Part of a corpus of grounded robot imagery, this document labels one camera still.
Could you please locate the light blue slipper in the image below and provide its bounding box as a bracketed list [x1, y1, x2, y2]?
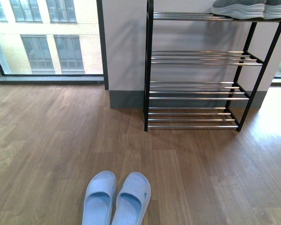
[82, 171, 116, 225]
[112, 172, 151, 225]

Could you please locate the grey knit sneaker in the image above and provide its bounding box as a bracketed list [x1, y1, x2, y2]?
[211, 0, 266, 19]
[264, 0, 281, 20]

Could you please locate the black metal shoe rack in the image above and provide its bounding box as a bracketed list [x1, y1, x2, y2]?
[143, 0, 281, 131]

